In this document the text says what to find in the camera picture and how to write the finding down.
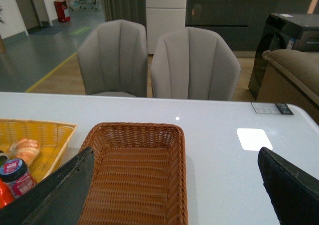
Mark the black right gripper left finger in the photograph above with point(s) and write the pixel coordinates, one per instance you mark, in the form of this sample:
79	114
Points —
58	199

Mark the small jar with pink label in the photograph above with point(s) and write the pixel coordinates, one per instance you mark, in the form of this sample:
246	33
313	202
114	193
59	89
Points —
16	176

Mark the grey curtain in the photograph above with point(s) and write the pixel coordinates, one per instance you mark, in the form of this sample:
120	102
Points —
131	10

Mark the label sticker on table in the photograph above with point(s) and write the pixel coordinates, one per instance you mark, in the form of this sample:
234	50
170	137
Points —
272	108

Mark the grey upholstered chair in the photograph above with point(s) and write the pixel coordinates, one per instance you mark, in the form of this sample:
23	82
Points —
195	64
113	60

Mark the brown wicker basket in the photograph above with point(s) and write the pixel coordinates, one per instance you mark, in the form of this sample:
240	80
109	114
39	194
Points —
139	175

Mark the yellow woven basket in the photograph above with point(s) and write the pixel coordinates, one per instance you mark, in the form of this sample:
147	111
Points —
52	136

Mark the dark grey counter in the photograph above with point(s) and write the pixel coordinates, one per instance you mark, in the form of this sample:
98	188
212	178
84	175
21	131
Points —
241	22

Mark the left grey upholstered chair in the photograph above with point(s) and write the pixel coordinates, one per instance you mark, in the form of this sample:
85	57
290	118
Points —
113	60

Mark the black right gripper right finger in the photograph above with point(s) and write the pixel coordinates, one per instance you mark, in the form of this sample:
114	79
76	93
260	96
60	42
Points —
294	193

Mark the white pillar cabinet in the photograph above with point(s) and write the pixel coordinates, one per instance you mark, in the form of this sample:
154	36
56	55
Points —
163	16

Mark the orange toy carrot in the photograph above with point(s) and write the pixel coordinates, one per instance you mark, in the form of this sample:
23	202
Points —
6	196

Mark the beige sofa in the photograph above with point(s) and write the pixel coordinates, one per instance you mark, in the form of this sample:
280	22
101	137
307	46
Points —
292	77

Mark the right grey upholstered chair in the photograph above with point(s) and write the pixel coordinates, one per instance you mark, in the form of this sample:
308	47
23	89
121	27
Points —
195	64

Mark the toy croissant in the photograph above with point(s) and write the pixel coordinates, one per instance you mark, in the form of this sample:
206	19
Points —
25	149

